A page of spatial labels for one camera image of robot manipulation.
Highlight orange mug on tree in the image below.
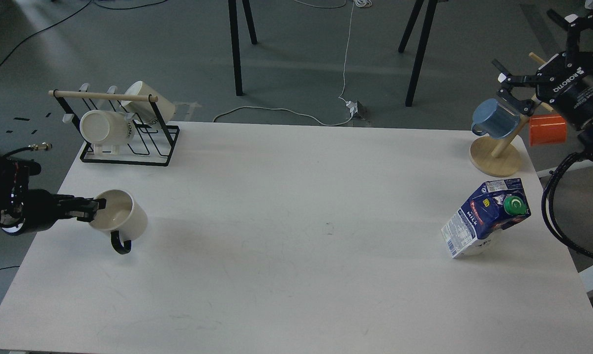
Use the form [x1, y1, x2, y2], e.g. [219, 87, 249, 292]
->
[529, 114, 567, 146]

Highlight blue mug on tree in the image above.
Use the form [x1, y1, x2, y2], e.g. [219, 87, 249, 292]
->
[471, 98, 520, 140]

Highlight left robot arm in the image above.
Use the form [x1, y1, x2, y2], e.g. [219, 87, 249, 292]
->
[0, 143, 106, 236]

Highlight white mug black handle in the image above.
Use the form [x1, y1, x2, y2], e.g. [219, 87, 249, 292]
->
[89, 190, 148, 255]

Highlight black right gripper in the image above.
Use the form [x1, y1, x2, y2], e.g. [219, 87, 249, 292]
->
[492, 52, 593, 131]

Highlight black wire mug rack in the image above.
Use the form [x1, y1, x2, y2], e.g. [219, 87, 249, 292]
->
[48, 83, 180, 167]

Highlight white power cable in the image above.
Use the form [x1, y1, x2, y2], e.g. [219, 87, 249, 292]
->
[212, 0, 372, 127]

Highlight white mug front on rack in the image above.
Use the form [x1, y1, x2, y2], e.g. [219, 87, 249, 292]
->
[79, 110, 135, 146]

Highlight black table legs left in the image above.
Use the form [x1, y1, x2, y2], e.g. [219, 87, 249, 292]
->
[226, 0, 257, 97]

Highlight blue milk carton green cap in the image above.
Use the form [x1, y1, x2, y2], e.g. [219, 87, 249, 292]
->
[441, 178, 531, 259]

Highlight wooden mug tree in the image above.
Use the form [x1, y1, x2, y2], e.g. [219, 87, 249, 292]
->
[469, 52, 555, 177]

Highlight cream mug rear on rack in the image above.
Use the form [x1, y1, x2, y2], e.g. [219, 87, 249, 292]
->
[120, 81, 176, 127]

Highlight black table legs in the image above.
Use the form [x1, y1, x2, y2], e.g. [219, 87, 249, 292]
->
[226, 0, 257, 97]
[397, 0, 437, 107]

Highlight black floor cable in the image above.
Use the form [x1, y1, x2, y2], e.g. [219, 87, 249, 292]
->
[0, 0, 169, 82]

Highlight black table legs right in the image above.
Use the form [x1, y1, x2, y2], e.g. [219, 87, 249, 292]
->
[397, 0, 437, 107]

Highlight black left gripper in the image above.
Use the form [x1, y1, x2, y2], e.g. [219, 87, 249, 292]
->
[0, 158, 106, 236]

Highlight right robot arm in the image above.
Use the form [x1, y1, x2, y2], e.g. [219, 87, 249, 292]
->
[493, 9, 593, 259]

